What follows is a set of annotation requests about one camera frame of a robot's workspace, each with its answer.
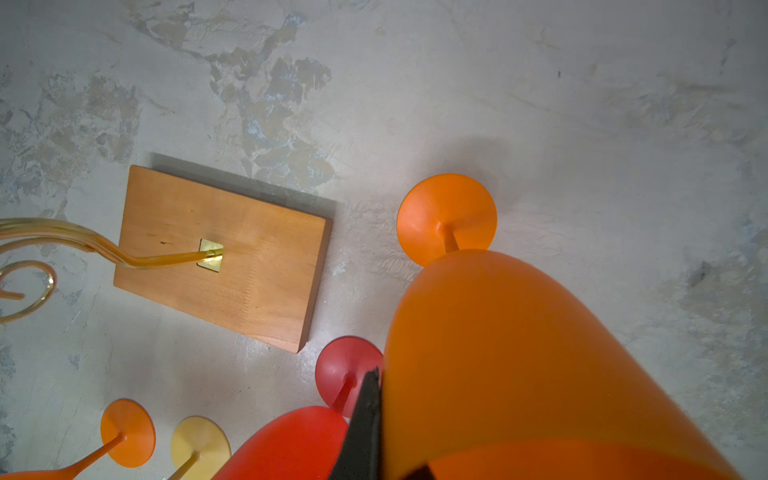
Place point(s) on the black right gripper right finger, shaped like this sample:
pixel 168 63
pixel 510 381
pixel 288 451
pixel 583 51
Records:
pixel 422 472

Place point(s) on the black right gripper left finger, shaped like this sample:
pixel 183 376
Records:
pixel 359 457

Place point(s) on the red wine glass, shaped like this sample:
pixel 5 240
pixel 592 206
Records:
pixel 305 443

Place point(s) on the orange wine glass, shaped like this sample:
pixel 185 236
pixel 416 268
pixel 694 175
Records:
pixel 128 436
pixel 494 370

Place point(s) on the yellow wine glass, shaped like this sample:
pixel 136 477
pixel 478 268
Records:
pixel 199 449

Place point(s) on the wooden rack base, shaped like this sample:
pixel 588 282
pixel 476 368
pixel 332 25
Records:
pixel 265 284

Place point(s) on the gold wire glass rack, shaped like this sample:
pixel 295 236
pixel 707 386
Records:
pixel 41 245

